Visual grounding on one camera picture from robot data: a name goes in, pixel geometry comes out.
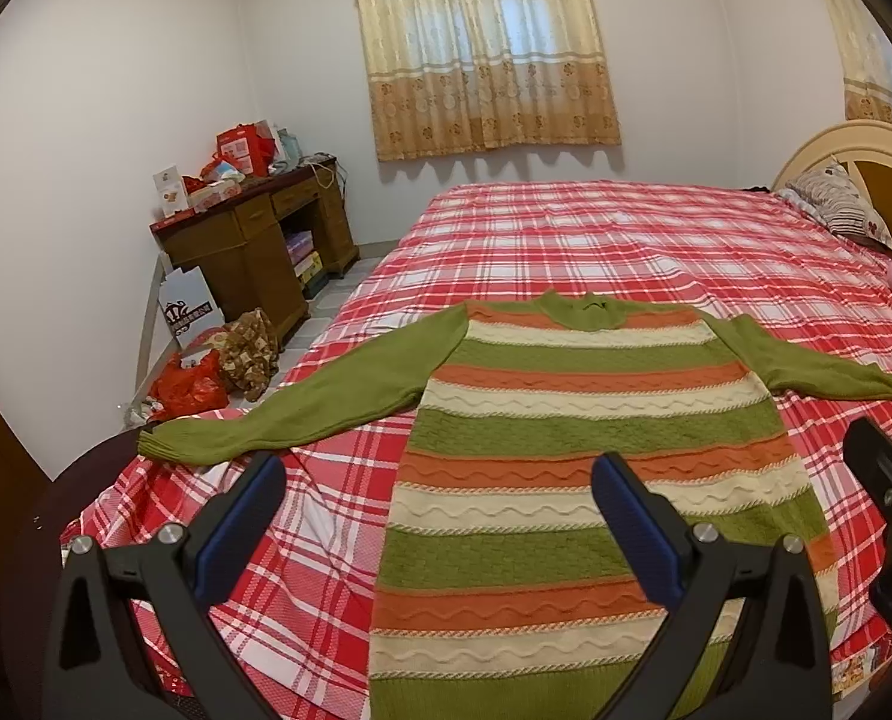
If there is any green orange striped knit sweater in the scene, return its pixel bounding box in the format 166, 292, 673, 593
138, 293, 892, 718

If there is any red plaid bed sheet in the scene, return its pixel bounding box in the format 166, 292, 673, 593
60, 181, 892, 718

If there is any red plastic bag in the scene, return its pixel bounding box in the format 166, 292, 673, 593
149, 349, 229, 422

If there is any striped pillow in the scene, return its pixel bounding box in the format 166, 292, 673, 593
776, 163, 892, 255

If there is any brown patterned cloth bundle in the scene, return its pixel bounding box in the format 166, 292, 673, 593
213, 309, 280, 403

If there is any cream wooden headboard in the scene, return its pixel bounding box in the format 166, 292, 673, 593
773, 119, 892, 237

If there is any white paper shopping bag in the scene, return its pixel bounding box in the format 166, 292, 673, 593
158, 266, 224, 349

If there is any dark wooden desk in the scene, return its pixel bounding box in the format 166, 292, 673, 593
151, 156, 359, 338

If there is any white greeting card box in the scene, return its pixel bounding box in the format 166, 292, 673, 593
153, 166, 189, 218

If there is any red gift box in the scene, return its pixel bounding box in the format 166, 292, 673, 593
217, 122, 277, 177

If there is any beige floral window curtain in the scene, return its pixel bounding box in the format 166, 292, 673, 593
356, 0, 621, 163

